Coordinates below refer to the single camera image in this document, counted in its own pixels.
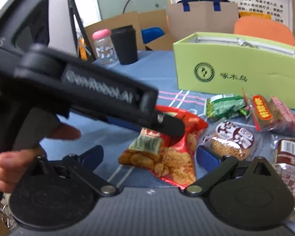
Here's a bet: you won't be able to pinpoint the round cake clear packet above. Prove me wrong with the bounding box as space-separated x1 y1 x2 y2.
199 118 261 161

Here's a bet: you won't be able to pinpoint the red chips bag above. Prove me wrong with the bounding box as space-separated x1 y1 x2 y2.
118 105 208 189

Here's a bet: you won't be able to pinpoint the small green candy packet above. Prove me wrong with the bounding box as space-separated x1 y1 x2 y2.
204 94 250 121

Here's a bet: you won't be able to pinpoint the red orange label snack bar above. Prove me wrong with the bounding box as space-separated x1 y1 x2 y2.
243 94 295 137

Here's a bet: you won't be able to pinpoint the dark red snack packet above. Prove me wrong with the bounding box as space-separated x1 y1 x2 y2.
274 138 295 210

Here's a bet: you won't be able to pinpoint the person left hand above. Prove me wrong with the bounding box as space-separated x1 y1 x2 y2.
0 123 81 193

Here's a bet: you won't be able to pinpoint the blue striped tablecloth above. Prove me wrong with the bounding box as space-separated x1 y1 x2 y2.
39 50 295 236

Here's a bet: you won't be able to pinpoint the clear bottle pink cap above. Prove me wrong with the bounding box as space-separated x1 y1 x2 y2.
92 29 117 65

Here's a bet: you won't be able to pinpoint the green cardboard box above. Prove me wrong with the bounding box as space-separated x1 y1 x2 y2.
173 32 295 109

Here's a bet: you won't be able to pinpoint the black tumbler cup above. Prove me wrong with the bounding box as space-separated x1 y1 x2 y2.
111 25 138 65

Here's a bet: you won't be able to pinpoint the blue plastic object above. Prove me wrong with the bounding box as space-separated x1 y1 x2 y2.
141 27 165 44

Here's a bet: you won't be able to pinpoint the orange chair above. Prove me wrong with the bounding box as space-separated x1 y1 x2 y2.
234 16 295 46

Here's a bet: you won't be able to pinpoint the whiteboard black frame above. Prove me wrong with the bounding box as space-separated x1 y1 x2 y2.
67 0 96 62

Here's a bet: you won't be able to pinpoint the brown paper bag blue handles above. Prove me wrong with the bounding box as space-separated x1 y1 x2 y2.
167 0 239 40

